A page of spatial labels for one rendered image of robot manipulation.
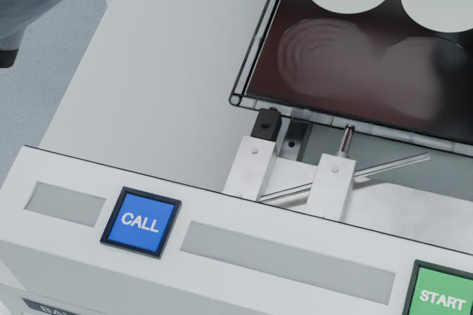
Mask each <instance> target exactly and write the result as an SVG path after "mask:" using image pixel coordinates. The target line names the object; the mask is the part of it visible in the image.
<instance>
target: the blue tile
mask: <svg viewBox="0 0 473 315"><path fill-rule="evenodd" d="M174 208H175V206H174V205H170V204H167V203H164V202H158V201H155V200H150V199H147V198H142V197H139V196H135V195H131V194H127V195H126V196H125V199H124V201H123V204H122V207H121V208H120V211H119V213H118V216H117V218H116V220H115V223H114V225H113V228H112V229H111V232H110V234H109V237H108V239H109V240H113V241H116V242H119V243H124V244H127V245H131V246H135V247H138V248H142V249H145V250H150V251H153V252H157V251H158V248H159V245H160V242H161V240H162V238H163V235H164V233H165V230H166V228H167V225H168V222H169V220H170V217H171V215H172V212H173V210H174Z"/></svg>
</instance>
